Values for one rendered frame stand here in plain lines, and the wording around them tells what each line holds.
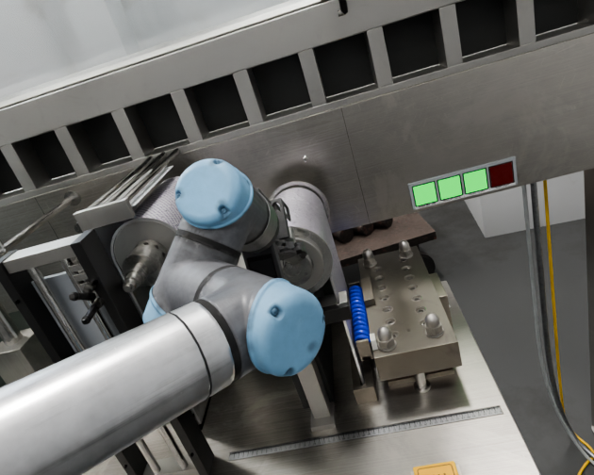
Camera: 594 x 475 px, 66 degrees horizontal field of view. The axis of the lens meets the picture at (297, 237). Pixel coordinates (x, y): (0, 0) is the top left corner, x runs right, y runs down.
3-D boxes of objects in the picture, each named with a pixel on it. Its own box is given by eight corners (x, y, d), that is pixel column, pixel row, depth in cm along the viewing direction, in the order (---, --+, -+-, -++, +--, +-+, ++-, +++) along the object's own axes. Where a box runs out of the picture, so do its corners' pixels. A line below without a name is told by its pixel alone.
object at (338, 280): (352, 351, 93) (328, 274, 85) (345, 288, 114) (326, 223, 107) (354, 350, 93) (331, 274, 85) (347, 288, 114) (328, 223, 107)
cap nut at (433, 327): (427, 339, 88) (422, 321, 86) (422, 328, 92) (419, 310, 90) (446, 335, 88) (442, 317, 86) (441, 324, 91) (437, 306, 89)
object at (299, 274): (275, 289, 84) (267, 253, 81) (276, 284, 86) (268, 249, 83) (315, 284, 84) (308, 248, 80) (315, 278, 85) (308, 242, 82)
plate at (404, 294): (380, 381, 90) (373, 358, 88) (362, 277, 126) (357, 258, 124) (462, 366, 88) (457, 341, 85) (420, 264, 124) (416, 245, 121)
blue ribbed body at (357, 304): (356, 352, 94) (353, 339, 93) (350, 295, 113) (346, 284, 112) (373, 349, 94) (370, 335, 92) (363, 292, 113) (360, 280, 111)
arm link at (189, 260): (171, 350, 42) (216, 237, 43) (124, 317, 50) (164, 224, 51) (236, 365, 47) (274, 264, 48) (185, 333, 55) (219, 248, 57)
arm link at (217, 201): (155, 218, 47) (187, 143, 48) (199, 240, 57) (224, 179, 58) (221, 241, 45) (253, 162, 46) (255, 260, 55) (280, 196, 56)
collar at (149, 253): (131, 289, 82) (115, 259, 79) (142, 272, 87) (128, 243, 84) (163, 282, 81) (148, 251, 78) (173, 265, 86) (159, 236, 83)
